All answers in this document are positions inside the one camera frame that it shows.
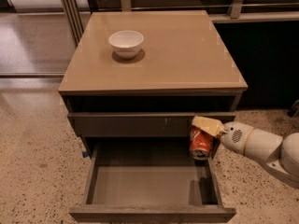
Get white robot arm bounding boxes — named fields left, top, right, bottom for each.
left=192, top=117, right=299, bottom=189

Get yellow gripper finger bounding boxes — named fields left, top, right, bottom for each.
left=191, top=116, right=227, bottom=138

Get grey-beige drawer cabinet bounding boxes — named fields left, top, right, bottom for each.
left=59, top=11, right=248, bottom=152

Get white ceramic bowl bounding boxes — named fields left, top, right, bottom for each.
left=108, top=30, right=144, bottom=59

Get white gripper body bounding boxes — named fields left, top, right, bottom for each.
left=220, top=121, right=253, bottom=155

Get closed top drawer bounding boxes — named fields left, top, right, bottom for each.
left=67, top=112, right=235, bottom=138

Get red coke can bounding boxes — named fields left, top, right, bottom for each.
left=189, top=126, right=213, bottom=161

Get dark object at right edge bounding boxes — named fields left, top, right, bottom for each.
left=287, top=99, right=299, bottom=118

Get open middle drawer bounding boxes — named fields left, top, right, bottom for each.
left=69, top=140, right=236, bottom=224

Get blue tape piece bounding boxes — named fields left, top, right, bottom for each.
left=82, top=151, right=89, bottom=158

